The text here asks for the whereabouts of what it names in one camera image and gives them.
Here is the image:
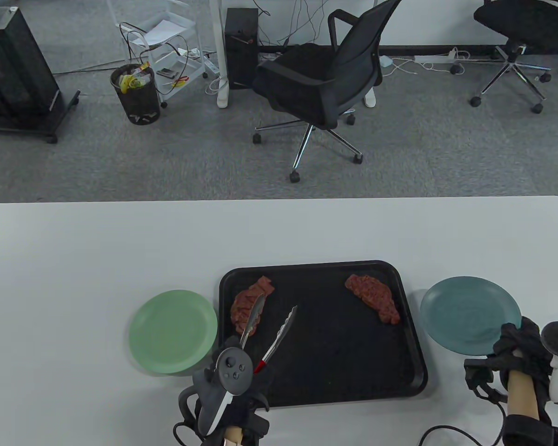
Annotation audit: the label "red raw steak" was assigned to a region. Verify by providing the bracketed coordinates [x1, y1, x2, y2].
[231, 276, 276, 336]
[345, 274, 400, 326]

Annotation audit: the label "person's right forearm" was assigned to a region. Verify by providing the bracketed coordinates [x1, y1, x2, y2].
[507, 369, 541, 419]

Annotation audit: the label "person's left hand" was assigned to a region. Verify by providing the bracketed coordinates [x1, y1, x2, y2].
[209, 334, 278, 433]

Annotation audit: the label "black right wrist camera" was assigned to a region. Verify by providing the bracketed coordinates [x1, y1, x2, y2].
[464, 355, 507, 403]

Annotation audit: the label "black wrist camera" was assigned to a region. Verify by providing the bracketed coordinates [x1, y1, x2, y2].
[242, 413, 271, 446]
[464, 355, 507, 403]

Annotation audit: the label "green plate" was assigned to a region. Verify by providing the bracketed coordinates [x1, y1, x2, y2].
[129, 289, 218, 376]

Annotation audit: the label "black cabinet on wheels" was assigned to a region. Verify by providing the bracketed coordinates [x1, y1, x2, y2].
[0, 6, 81, 144]

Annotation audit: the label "white wire cart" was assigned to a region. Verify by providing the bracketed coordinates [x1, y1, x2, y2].
[107, 0, 208, 108]

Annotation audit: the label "white paper sheet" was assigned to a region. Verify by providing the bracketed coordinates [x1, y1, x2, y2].
[142, 21, 187, 45]

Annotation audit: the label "grey left hand controller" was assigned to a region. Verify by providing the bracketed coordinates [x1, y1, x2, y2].
[179, 347, 253, 436]

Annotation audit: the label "black mesh office chair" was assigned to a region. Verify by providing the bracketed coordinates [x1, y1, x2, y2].
[252, 0, 403, 183]

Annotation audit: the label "red-handled steel kitchen tongs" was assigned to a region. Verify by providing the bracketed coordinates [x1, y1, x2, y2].
[239, 294, 299, 374]

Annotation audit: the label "black computer tower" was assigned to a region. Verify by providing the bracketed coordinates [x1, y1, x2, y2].
[225, 7, 260, 90]

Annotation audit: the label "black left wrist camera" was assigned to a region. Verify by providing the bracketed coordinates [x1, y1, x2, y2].
[242, 413, 271, 446]

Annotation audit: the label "white power strip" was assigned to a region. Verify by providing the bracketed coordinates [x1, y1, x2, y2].
[179, 46, 220, 77]
[414, 51, 457, 64]

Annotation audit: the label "black plastic tray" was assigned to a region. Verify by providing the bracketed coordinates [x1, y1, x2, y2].
[219, 260, 428, 409]

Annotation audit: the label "black mesh waste bin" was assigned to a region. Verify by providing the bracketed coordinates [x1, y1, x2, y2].
[110, 64, 161, 125]

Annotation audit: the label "blue plate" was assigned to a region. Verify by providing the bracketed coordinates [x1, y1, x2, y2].
[420, 276, 524, 357]

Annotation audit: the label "person's right hand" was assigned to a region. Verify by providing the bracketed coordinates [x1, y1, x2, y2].
[493, 317, 554, 396]

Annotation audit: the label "black cable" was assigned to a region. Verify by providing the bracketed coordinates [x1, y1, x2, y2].
[421, 425, 505, 446]

